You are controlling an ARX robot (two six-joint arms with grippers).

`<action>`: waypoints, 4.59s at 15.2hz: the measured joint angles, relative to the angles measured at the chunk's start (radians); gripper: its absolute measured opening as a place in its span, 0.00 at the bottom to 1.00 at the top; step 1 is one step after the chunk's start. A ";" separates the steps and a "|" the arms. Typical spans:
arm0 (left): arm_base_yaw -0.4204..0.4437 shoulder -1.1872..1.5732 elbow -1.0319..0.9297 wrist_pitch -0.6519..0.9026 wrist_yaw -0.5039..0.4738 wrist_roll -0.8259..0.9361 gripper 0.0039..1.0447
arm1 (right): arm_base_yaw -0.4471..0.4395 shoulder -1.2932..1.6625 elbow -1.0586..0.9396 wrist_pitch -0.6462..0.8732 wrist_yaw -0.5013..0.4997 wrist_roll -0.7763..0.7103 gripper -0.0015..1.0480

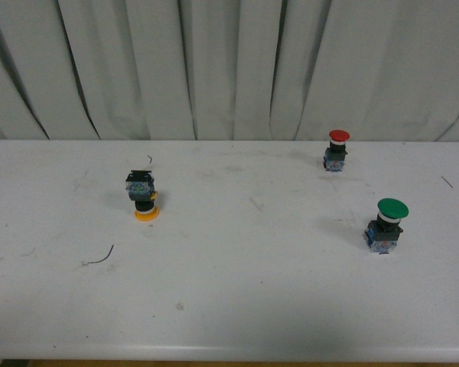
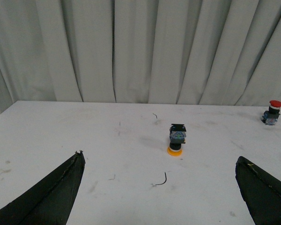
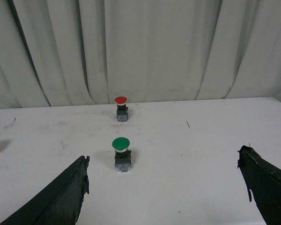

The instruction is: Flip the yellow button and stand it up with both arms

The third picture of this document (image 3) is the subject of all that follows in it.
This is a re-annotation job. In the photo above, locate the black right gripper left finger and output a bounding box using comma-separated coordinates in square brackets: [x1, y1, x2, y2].
[1, 156, 90, 225]

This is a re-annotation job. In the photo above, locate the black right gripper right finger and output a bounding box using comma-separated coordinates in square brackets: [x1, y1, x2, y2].
[237, 145, 281, 225]

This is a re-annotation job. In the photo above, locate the green push button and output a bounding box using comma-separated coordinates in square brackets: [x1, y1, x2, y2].
[112, 137, 132, 172]

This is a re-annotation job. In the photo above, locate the red push button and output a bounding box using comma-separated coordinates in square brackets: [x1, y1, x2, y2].
[115, 96, 128, 122]

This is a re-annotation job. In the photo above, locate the white curtain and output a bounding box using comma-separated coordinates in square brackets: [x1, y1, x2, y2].
[0, 0, 281, 108]

